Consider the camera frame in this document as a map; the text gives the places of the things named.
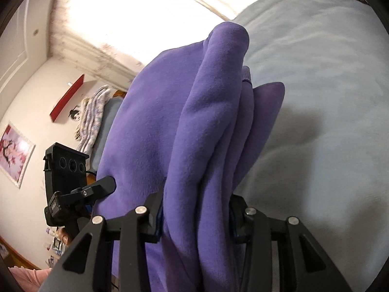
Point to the desk clutter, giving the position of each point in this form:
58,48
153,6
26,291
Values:
54,245

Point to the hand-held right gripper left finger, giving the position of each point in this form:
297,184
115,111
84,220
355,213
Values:
153,219

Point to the sheer floral curtain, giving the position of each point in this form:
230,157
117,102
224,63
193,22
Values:
136,15

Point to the grey-blue bed blanket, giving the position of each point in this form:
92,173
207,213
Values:
328,82

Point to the red wall shelf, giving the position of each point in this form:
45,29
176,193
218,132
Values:
67,99

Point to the folded floral quilt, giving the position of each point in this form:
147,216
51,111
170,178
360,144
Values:
91,118

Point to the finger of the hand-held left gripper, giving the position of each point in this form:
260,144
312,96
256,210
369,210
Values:
103,185

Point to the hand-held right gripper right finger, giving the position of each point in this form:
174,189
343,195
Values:
238,222

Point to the person's left hand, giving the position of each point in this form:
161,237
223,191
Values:
65,236

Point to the person's pink garment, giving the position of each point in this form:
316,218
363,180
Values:
27,279

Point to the purple zip hoodie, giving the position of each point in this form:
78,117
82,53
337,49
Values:
170,112

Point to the folded grey-blue blanket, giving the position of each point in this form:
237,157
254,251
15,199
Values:
105,133

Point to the cartoon wall sticker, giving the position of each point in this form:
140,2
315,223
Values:
75,113

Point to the framed pink wall poster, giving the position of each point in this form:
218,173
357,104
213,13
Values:
15,153

